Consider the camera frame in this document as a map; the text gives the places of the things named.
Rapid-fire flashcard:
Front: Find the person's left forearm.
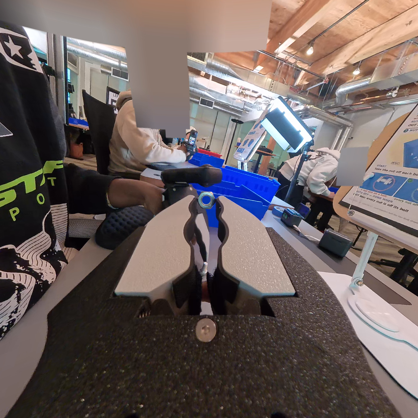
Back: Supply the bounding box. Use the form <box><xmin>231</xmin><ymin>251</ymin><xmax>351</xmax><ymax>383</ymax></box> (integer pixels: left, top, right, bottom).
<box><xmin>64</xmin><ymin>163</ymin><xmax>123</xmax><ymax>214</ymax></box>

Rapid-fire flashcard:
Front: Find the person's printed black shirt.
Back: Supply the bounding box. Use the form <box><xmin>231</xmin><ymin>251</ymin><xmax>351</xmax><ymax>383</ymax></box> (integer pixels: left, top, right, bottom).
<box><xmin>0</xmin><ymin>21</ymin><xmax>71</xmax><ymax>340</ymax></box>

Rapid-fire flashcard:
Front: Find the instruction sheet on stand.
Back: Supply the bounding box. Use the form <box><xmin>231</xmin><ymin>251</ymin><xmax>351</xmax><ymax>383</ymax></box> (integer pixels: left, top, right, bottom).
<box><xmin>233</xmin><ymin>122</ymin><xmax>266</xmax><ymax>164</ymax></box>

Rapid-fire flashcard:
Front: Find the dark grey case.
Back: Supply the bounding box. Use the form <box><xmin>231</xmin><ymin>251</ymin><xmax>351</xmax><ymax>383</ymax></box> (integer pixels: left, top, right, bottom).
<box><xmin>318</xmin><ymin>229</ymin><xmax>354</xmax><ymax>258</ymax></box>

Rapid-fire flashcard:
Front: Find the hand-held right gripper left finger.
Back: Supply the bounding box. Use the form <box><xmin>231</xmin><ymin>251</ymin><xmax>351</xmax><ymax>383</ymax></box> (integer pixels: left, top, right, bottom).
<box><xmin>114</xmin><ymin>195</ymin><xmax>198</xmax><ymax>309</ymax></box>

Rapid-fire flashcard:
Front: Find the person's left hand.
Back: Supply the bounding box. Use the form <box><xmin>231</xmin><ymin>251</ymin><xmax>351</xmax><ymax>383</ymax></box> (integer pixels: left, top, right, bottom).
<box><xmin>118</xmin><ymin>179</ymin><xmax>166</xmax><ymax>213</ymax></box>

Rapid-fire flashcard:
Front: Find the white cable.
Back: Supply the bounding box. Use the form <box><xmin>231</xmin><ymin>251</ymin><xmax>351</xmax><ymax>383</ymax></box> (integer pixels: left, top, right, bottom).
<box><xmin>294</xmin><ymin>225</ymin><xmax>322</xmax><ymax>243</ymax></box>

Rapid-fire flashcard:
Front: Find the black wrist rest pad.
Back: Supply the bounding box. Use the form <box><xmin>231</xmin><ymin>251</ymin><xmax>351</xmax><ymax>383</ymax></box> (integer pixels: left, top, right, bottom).
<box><xmin>95</xmin><ymin>206</ymin><xmax>154</xmax><ymax>250</ymax></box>

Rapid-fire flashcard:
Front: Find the white display stand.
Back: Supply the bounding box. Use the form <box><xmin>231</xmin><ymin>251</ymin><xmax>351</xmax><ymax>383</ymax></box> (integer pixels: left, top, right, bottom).
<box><xmin>318</xmin><ymin>229</ymin><xmax>418</xmax><ymax>400</ymax></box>

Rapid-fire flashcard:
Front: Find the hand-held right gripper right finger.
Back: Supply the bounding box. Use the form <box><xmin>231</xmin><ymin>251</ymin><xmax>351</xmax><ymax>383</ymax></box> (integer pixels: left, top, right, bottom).
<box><xmin>216</xmin><ymin>195</ymin><xmax>297</xmax><ymax>311</ymax></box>

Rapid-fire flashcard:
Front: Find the black battery charger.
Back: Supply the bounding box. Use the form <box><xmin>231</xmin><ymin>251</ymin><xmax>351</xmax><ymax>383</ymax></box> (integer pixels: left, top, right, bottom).
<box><xmin>281</xmin><ymin>207</ymin><xmax>310</xmax><ymax>228</ymax></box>

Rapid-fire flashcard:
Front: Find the wooden display board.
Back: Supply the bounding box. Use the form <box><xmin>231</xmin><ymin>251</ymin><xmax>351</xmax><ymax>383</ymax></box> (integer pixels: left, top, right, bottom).
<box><xmin>332</xmin><ymin>113</ymin><xmax>418</xmax><ymax>253</ymax></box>

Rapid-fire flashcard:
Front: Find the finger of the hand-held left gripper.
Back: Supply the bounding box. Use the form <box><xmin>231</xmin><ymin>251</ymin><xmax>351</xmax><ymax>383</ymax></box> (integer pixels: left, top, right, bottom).
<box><xmin>193</xmin><ymin>217</ymin><xmax>210</xmax><ymax>262</ymax></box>

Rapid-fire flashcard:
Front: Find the black floor lamp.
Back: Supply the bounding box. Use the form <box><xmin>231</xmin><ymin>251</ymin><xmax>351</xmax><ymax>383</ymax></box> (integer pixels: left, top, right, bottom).
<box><xmin>230</xmin><ymin>119</ymin><xmax>244</xmax><ymax>157</ymax></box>

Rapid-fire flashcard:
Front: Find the black office chair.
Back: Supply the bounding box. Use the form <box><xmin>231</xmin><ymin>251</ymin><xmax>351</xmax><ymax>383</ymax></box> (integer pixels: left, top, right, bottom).
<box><xmin>82</xmin><ymin>90</ymin><xmax>118</xmax><ymax>176</ymax></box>

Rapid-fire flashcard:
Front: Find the blue plastic bin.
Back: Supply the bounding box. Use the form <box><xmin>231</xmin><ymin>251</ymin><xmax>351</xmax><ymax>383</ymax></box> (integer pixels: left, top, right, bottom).
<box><xmin>222</xmin><ymin>165</ymin><xmax>281</xmax><ymax>196</ymax></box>
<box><xmin>191</xmin><ymin>183</ymin><xmax>271</xmax><ymax>228</ymax></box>
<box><xmin>188</xmin><ymin>153</ymin><xmax>226</xmax><ymax>169</ymax></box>

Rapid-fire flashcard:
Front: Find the studio light panel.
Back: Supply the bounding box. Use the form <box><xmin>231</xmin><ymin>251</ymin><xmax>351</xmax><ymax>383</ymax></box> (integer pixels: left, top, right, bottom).
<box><xmin>260</xmin><ymin>96</ymin><xmax>315</xmax><ymax>153</ymax></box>

